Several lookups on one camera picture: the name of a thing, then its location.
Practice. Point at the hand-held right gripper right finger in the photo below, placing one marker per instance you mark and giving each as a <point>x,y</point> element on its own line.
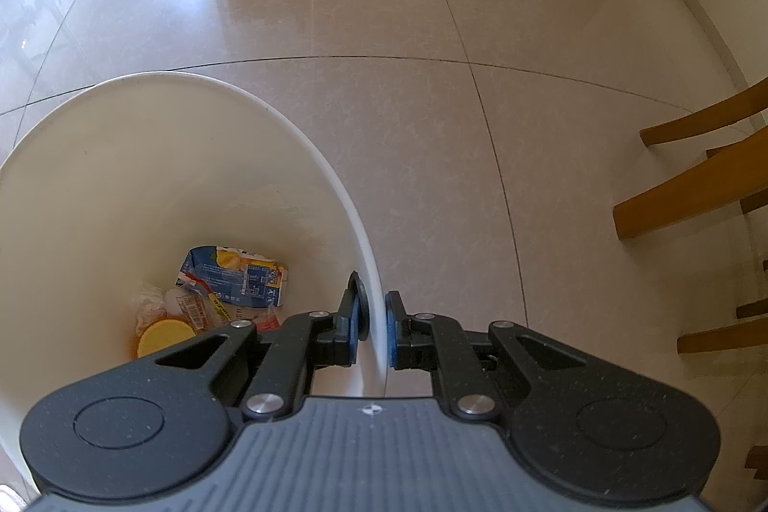
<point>392,335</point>

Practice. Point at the white tissue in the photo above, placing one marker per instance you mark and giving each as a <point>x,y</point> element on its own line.
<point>150,302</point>

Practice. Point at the blue juice carton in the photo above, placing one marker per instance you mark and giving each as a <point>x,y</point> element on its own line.
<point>240,272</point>

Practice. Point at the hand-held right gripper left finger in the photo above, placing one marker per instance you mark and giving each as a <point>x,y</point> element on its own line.
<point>356,335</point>

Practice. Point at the red striped snack wrapper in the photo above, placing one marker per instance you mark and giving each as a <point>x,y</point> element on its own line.
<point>197,311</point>

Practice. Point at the wooden chair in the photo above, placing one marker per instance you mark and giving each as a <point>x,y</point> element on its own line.
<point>678,200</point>

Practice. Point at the yellow candy wrapper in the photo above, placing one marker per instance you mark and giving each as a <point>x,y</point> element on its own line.
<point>219,308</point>

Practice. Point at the white plastic trash bin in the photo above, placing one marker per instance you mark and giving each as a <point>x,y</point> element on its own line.
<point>120,176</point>

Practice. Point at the yellow round lid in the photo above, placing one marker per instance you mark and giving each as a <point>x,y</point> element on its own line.
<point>165,338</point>

